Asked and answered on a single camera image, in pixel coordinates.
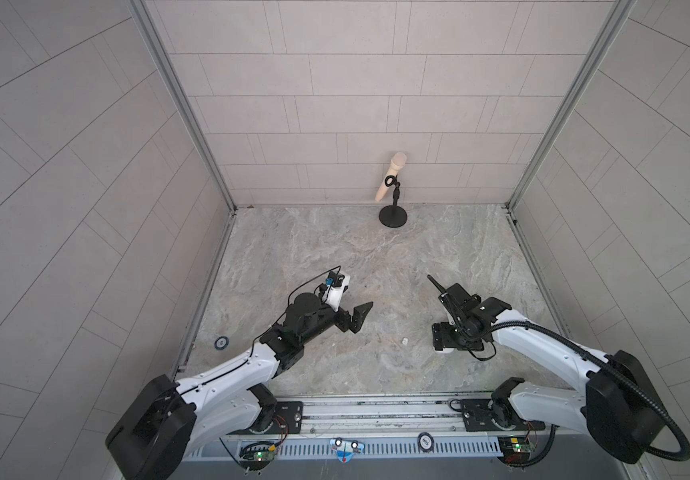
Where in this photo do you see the aluminium rail frame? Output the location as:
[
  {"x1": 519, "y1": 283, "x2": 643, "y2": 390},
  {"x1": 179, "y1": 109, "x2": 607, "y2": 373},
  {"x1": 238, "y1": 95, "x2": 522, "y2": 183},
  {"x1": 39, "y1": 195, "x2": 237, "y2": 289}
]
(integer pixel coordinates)
[{"x1": 131, "y1": 391, "x2": 631, "y2": 444}]

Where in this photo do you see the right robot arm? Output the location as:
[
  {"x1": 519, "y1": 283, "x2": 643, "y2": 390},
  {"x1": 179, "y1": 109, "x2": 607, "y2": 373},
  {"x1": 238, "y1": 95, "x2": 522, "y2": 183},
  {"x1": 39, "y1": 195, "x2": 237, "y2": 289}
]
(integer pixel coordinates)
[{"x1": 432, "y1": 283, "x2": 690, "y2": 464}]

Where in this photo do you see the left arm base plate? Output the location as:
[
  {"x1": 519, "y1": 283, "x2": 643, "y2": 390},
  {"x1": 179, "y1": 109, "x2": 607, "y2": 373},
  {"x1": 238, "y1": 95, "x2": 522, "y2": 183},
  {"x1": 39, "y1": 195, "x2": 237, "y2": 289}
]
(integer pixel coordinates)
[{"x1": 232, "y1": 401, "x2": 304, "y2": 436}]

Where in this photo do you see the black microphone stand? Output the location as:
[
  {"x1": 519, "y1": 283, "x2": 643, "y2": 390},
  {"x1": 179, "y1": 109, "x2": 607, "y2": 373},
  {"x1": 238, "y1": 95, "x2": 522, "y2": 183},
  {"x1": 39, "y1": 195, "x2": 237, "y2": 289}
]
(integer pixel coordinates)
[{"x1": 378, "y1": 179, "x2": 408, "y2": 228}]

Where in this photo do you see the beige microphone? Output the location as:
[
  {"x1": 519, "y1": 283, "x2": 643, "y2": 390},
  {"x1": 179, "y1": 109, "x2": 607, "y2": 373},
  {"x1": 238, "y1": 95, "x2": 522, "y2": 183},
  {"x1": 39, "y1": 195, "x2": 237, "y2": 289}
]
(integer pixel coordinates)
[{"x1": 374, "y1": 152, "x2": 407, "y2": 202}]

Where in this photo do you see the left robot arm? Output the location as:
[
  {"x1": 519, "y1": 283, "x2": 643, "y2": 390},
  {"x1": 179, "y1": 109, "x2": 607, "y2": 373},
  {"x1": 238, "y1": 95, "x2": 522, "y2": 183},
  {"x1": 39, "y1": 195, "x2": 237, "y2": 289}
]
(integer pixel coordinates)
[{"x1": 105, "y1": 293, "x2": 373, "y2": 479}]

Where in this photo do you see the green circuit board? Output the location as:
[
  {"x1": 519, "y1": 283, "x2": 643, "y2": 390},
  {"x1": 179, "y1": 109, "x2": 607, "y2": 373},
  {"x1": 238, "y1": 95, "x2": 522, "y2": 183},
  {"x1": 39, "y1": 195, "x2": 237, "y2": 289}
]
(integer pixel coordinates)
[
  {"x1": 497, "y1": 436, "x2": 534, "y2": 465},
  {"x1": 239, "y1": 441, "x2": 279, "y2": 471}
]

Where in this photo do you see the right green circuit board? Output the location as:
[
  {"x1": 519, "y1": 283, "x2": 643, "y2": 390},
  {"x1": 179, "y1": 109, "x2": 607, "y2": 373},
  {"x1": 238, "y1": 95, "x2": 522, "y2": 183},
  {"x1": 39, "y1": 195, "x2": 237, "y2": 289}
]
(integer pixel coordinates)
[{"x1": 497, "y1": 436, "x2": 534, "y2": 465}]

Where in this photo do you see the left green circuit board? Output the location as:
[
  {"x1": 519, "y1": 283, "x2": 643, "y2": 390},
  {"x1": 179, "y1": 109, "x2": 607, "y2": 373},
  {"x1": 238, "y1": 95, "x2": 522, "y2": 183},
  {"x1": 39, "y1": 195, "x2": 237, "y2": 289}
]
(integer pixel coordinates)
[{"x1": 239, "y1": 441, "x2": 279, "y2": 471}]

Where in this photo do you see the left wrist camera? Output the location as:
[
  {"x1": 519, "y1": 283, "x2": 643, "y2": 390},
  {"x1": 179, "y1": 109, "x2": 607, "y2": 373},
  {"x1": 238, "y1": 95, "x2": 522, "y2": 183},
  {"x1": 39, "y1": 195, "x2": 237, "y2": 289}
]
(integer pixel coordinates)
[{"x1": 319, "y1": 270, "x2": 350, "y2": 312}]

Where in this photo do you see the blue ring sticker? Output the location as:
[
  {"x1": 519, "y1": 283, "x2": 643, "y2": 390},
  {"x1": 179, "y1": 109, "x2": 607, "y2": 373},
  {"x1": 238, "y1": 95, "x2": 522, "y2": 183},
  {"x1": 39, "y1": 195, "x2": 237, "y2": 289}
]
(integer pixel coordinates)
[{"x1": 214, "y1": 336, "x2": 229, "y2": 351}]

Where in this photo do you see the blue white stereo camera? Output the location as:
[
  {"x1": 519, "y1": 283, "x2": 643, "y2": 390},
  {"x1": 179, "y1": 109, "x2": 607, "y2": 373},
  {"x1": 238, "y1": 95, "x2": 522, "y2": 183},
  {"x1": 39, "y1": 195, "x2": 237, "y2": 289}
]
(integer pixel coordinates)
[{"x1": 330, "y1": 437, "x2": 365, "y2": 463}]

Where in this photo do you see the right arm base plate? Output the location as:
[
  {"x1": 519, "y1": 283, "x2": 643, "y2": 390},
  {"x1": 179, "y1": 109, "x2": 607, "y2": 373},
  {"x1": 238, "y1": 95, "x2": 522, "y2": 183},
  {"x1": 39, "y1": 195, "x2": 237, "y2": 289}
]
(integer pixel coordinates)
[{"x1": 448, "y1": 398, "x2": 546, "y2": 432}]

